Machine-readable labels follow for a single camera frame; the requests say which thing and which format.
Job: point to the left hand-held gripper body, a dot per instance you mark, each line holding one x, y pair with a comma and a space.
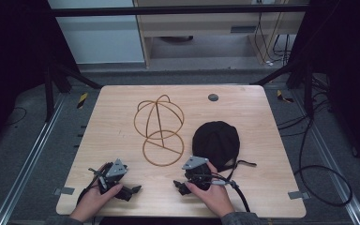
116, 171

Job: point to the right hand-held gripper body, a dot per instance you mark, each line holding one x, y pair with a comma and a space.
197, 170

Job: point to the black baseball cap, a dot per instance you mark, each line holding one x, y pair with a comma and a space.
215, 140

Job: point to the person's right hand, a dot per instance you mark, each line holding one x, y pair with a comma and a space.
212, 197

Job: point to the person's left hand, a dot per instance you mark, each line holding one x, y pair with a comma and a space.
90, 203

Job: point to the grey round table grommet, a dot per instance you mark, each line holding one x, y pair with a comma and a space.
213, 97

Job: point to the yellow black striped tape marker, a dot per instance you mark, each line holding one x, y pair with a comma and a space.
283, 97
82, 100

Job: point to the black metal stand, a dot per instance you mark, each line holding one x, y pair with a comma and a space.
48, 93
308, 93

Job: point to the white cabinet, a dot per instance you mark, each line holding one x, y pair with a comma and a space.
100, 37

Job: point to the light wooden desk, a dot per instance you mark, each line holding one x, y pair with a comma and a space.
200, 28

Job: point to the dark curtain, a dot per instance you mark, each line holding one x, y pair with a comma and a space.
12, 62
350, 78

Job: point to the black horizontal metal bar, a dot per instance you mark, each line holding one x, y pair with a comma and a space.
168, 11

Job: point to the grey metal table bracket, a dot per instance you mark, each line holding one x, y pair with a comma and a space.
298, 195
64, 191

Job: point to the aluminium floor rail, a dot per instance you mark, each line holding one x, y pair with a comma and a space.
28, 168
331, 156

